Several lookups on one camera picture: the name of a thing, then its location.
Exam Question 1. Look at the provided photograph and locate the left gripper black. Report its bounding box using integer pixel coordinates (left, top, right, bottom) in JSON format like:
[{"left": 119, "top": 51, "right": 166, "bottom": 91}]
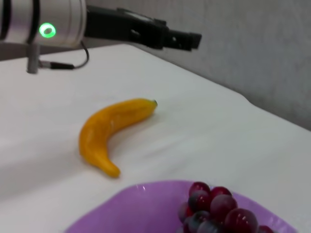
[{"left": 84, "top": 4, "right": 203, "bottom": 52}]

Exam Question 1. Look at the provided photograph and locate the yellow toy banana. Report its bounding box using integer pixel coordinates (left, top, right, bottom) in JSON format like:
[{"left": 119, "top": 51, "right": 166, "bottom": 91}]
[{"left": 78, "top": 98, "right": 158, "bottom": 179}]

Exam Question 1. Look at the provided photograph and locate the dark red grape bunch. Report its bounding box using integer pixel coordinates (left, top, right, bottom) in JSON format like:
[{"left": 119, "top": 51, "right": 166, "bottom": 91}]
[{"left": 178, "top": 181, "right": 276, "bottom": 233}]

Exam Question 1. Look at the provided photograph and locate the purple wavy plastic plate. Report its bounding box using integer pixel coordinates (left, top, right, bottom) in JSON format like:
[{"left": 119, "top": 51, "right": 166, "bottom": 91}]
[{"left": 64, "top": 180, "right": 300, "bottom": 233}]

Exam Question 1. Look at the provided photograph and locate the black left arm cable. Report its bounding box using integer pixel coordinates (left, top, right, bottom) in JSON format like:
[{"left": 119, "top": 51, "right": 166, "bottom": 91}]
[{"left": 38, "top": 40, "right": 90, "bottom": 71}]

